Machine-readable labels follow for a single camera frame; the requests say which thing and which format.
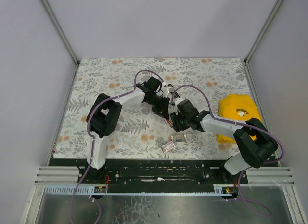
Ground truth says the small pink white stapler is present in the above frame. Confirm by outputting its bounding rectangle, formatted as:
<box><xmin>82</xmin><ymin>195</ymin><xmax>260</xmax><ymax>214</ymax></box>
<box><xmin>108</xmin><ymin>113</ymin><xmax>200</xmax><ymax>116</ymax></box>
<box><xmin>165</xmin><ymin>116</ymin><xmax>173</xmax><ymax>127</ymax></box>

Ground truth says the aluminium frame post left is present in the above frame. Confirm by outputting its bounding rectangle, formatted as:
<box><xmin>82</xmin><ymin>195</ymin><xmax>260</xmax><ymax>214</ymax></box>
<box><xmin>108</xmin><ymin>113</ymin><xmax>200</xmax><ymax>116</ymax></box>
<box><xmin>39</xmin><ymin>0</ymin><xmax>80</xmax><ymax>66</ymax></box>

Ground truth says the floral patterned table mat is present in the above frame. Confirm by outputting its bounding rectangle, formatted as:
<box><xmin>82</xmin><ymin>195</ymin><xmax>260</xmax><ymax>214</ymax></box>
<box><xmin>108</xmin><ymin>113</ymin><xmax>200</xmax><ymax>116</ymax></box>
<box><xmin>53</xmin><ymin>58</ymin><xmax>249</xmax><ymax>159</ymax></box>

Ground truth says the aluminium frame post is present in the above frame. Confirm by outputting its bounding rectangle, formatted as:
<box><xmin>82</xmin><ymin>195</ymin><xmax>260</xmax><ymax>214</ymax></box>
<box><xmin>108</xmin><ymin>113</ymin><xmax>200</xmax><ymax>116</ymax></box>
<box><xmin>39</xmin><ymin>0</ymin><xmax>80</xmax><ymax>66</ymax></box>
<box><xmin>244</xmin><ymin>0</ymin><xmax>284</xmax><ymax>64</ymax></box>

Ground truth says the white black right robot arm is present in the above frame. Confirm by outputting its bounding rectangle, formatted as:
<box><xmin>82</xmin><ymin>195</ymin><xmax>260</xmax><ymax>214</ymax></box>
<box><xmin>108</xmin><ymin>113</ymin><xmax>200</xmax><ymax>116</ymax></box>
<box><xmin>170</xmin><ymin>109</ymin><xmax>279</xmax><ymax>175</ymax></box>

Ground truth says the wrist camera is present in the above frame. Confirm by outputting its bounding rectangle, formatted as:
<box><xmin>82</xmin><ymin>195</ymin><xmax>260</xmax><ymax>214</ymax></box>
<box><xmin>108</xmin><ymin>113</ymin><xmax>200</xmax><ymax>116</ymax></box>
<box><xmin>175</xmin><ymin>98</ymin><xmax>199</xmax><ymax>116</ymax></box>
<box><xmin>160</xmin><ymin>84</ymin><xmax>175</xmax><ymax>97</ymax></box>

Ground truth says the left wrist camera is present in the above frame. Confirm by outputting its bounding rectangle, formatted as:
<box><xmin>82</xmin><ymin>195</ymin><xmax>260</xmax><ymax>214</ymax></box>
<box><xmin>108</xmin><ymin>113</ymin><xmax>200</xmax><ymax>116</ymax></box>
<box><xmin>160</xmin><ymin>84</ymin><xmax>175</xmax><ymax>97</ymax></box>

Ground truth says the white slotted cable duct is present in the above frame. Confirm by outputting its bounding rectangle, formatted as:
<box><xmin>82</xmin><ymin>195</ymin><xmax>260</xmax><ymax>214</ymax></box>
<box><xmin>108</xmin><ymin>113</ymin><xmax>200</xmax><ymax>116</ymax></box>
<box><xmin>44</xmin><ymin>184</ymin><xmax>234</xmax><ymax>196</ymax></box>

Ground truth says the aluminium frame post right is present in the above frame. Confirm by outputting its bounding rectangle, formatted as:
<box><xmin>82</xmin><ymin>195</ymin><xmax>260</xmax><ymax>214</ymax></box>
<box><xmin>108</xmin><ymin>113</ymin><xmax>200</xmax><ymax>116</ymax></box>
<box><xmin>244</xmin><ymin>0</ymin><xmax>284</xmax><ymax>64</ymax></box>

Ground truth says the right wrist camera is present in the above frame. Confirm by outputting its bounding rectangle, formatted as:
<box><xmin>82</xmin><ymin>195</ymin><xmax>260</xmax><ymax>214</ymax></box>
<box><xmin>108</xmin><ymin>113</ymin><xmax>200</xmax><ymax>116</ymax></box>
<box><xmin>175</xmin><ymin>98</ymin><xmax>199</xmax><ymax>116</ymax></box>

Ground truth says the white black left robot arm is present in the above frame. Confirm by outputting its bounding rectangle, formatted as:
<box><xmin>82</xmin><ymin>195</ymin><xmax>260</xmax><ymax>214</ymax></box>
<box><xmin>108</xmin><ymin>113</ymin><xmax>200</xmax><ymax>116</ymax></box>
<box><xmin>87</xmin><ymin>83</ymin><xmax>170</xmax><ymax>170</ymax></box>

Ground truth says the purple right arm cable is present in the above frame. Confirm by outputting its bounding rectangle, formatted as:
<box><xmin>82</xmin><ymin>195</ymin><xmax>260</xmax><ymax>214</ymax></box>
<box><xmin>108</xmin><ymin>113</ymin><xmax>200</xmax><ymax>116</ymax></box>
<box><xmin>171</xmin><ymin>85</ymin><xmax>286</xmax><ymax>219</ymax></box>

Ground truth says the yellow Snoopy cloth pouch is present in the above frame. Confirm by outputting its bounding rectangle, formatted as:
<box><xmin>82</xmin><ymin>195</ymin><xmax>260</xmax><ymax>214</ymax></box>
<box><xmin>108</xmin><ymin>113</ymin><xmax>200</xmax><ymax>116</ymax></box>
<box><xmin>216</xmin><ymin>93</ymin><xmax>263</xmax><ymax>144</ymax></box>

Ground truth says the red white staple box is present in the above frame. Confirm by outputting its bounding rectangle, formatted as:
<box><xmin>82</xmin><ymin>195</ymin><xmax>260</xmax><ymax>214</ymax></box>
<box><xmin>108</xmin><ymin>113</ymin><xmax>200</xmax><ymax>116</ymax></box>
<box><xmin>161</xmin><ymin>141</ymin><xmax>175</xmax><ymax>153</ymax></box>

